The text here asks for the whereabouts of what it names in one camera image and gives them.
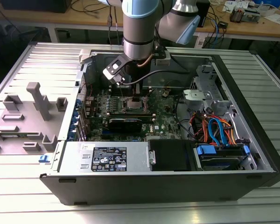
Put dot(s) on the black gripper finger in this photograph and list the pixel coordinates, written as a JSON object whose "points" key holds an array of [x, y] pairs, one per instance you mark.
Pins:
{"points": [[137, 98]]}

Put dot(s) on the silver CPU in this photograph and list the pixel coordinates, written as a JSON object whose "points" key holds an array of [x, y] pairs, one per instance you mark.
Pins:
{"points": [[130, 105]]}

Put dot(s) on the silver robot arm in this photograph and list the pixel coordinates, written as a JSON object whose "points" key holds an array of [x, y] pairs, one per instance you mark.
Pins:
{"points": [[137, 35]]}

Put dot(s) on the CPU socket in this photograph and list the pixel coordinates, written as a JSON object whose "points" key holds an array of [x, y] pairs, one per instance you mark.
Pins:
{"points": [[123, 105]]}

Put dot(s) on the RAM slot with black clips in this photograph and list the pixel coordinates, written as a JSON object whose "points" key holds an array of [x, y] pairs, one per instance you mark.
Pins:
{"points": [[115, 93], [115, 89]]}

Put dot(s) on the RAM slot with white clips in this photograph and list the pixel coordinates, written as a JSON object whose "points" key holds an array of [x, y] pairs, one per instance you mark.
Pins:
{"points": [[115, 86], [115, 91]]}

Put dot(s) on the blue slot latch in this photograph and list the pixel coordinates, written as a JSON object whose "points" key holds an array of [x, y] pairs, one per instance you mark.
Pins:
{"points": [[78, 103], [72, 136], [75, 115], [73, 126]]}

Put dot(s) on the coin cell battery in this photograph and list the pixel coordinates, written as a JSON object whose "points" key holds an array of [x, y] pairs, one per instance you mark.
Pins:
{"points": [[165, 94]]}

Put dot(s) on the black graphics card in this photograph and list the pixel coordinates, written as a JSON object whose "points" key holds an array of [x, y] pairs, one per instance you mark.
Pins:
{"points": [[123, 126]]}

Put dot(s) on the green motherboard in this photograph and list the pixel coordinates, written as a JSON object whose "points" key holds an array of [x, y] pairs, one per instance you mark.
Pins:
{"points": [[164, 121]]}

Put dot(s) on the beige case latch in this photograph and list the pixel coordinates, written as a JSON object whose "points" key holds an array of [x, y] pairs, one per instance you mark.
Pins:
{"points": [[85, 56]]}

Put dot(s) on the silver drive cage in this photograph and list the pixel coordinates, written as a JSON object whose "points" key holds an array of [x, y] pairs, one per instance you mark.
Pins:
{"points": [[205, 79]]}

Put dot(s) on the hard disk in blue carrier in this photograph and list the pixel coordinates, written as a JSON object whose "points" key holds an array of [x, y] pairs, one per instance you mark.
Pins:
{"points": [[206, 149]]}

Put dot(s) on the black computer tower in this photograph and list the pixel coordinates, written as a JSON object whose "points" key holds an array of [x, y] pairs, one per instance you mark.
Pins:
{"points": [[204, 16]]}

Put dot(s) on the silver power supply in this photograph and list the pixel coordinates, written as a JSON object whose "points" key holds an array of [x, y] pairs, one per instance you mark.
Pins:
{"points": [[72, 156]]}

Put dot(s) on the black PC case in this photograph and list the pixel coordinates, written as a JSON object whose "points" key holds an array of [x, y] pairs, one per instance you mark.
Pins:
{"points": [[130, 189]]}

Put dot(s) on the small black box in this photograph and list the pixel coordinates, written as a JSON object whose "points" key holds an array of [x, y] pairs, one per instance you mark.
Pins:
{"points": [[223, 24]]}

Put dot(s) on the wooden desk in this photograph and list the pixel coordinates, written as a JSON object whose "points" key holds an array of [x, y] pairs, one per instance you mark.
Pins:
{"points": [[49, 16]]}

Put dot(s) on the small blue clip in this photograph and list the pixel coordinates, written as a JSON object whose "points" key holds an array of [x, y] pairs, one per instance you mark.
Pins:
{"points": [[43, 159]]}

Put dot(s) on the copper coil transformer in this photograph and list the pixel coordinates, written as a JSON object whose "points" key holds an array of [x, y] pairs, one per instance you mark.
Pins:
{"points": [[236, 15]]}

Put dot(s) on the printed paper cards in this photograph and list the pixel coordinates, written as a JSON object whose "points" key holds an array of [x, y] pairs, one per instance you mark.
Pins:
{"points": [[233, 5]]}

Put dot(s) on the grey parts rack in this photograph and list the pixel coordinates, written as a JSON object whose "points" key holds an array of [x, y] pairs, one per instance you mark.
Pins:
{"points": [[25, 130]]}

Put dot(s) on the flat black box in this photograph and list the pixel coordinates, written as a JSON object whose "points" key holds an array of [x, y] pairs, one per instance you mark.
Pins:
{"points": [[37, 5]]}

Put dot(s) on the grey electronic device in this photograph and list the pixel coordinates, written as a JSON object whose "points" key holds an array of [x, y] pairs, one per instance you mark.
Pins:
{"points": [[253, 15]]}

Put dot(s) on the white paper sheet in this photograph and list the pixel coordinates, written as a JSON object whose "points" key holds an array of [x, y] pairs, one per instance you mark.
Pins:
{"points": [[276, 18]]}

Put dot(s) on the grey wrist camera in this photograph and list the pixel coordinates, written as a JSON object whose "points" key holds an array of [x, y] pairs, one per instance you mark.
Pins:
{"points": [[163, 61]]}

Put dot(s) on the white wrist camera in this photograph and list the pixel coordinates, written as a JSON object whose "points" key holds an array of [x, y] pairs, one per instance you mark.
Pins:
{"points": [[108, 73]]}

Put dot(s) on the silver metal bracket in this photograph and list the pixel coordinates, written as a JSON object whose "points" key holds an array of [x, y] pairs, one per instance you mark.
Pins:
{"points": [[196, 94]]}

